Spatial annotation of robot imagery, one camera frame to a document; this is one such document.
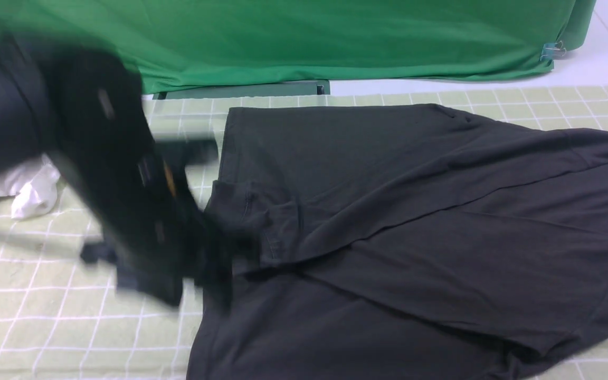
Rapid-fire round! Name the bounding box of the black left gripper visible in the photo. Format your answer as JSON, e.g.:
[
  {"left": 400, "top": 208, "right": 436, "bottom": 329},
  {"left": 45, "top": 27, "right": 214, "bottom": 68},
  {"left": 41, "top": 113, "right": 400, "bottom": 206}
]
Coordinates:
[{"left": 51, "top": 142, "right": 252, "bottom": 313}]

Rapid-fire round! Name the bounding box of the crumpled white shirt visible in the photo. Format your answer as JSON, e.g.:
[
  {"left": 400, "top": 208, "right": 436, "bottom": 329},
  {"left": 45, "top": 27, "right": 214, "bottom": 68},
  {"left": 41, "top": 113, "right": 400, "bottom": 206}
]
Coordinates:
[{"left": 0, "top": 155, "right": 61, "bottom": 220}]

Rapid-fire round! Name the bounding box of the dark green backdrop base bar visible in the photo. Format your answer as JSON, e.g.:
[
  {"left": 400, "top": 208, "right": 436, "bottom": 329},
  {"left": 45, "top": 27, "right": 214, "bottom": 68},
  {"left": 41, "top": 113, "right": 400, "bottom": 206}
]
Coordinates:
[{"left": 151, "top": 80, "right": 330, "bottom": 100}]

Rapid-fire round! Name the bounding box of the green backdrop cloth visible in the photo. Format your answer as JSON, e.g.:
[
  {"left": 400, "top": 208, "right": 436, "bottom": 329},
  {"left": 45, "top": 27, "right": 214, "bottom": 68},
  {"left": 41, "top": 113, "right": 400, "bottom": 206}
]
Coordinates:
[{"left": 0, "top": 1, "right": 595, "bottom": 93}]

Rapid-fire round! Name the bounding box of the blue binder clip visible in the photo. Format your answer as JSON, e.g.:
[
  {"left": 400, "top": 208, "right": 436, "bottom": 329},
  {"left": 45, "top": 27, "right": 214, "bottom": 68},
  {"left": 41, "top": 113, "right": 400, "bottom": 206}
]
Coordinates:
[{"left": 539, "top": 41, "right": 567, "bottom": 62}]

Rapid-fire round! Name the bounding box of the dark gray long-sleeve shirt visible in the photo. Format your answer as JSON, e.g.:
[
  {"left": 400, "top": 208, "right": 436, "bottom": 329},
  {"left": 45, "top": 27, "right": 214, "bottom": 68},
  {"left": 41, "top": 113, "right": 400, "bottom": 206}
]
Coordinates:
[{"left": 186, "top": 104, "right": 608, "bottom": 379}]

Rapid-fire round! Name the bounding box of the green checkered table cloth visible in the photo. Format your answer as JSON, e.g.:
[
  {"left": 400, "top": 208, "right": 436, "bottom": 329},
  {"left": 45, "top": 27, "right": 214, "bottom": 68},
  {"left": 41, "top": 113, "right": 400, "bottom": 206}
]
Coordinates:
[{"left": 0, "top": 85, "right": 608, "bottom": 379}]

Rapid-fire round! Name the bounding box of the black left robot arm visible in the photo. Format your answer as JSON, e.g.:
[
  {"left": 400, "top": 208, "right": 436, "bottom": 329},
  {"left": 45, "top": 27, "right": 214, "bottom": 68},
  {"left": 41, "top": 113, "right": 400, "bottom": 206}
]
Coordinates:
[{"left": 0, "top": 33, "right": 255, "bottom": 311}]

